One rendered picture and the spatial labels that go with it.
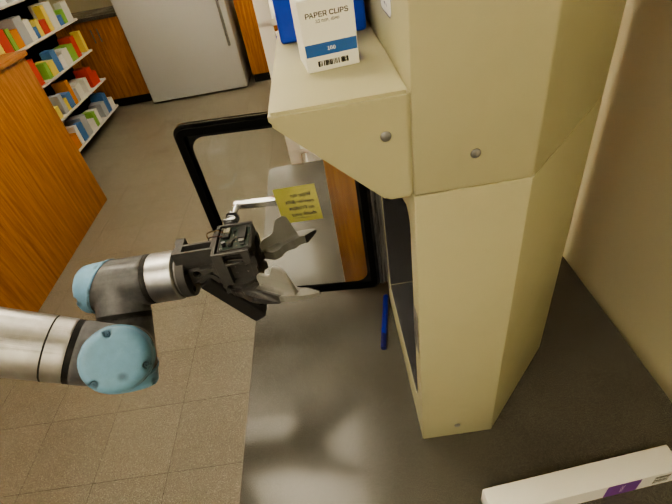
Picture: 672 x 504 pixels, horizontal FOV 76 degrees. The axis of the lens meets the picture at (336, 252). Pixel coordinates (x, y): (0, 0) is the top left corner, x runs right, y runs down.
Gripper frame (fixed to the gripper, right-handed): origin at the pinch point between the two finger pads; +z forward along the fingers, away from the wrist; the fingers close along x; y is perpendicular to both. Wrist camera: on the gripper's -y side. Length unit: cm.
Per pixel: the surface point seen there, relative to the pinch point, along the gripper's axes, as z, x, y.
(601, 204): 55, 18, -12
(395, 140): 10.3, -15.7, 25.5
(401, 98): 11.0, -15.7, 29.0
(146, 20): -171, 472, -34
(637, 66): 55, 19, 14
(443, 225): 14.5, -15.6, 15.6
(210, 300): -77, 124, -121
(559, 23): 22.8, -15.5, 32.4
